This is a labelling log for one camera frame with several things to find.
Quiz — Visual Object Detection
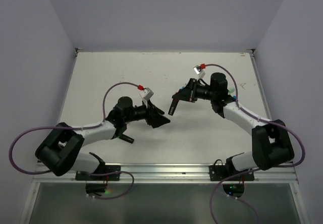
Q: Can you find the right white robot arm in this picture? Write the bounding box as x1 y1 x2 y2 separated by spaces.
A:
169 73 295 180

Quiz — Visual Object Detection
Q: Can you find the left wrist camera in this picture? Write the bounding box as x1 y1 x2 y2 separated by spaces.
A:
139 88 154 101

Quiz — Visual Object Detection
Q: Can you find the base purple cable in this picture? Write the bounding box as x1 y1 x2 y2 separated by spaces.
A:
209 171 260 224
85 169 135 200

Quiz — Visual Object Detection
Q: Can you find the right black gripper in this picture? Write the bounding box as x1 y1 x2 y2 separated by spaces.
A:
173 77 217 102

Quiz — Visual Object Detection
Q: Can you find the aluminium mounting rail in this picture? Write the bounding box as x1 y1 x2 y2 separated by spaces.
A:
33 163 298 184

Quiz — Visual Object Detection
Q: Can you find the green capped black highlighter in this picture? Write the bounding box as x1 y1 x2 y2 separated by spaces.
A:
119 134 134 144

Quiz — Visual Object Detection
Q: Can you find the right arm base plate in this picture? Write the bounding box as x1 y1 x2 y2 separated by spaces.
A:
208 156 255 182

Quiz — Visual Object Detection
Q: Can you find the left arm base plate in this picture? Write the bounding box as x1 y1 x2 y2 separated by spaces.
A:
71 152 121 181

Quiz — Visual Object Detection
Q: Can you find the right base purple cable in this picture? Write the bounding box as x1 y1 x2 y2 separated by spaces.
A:
209 171 260 224

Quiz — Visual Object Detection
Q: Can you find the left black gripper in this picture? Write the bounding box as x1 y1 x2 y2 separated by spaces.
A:
124 98 170 128

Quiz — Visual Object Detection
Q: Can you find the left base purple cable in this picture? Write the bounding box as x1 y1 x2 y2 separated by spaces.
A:
85 169 135 200

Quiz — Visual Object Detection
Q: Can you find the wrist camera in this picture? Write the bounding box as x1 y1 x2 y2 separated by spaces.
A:
193 64 206 80
139 88 154 101

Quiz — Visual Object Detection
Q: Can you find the pink capped black highlighter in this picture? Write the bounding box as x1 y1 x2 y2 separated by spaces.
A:
168 99 179 116

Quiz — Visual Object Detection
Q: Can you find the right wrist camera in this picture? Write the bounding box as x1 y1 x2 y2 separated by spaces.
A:
193 64 206 80

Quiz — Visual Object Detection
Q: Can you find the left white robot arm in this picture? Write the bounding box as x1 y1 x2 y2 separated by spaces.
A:
35 96 171 180

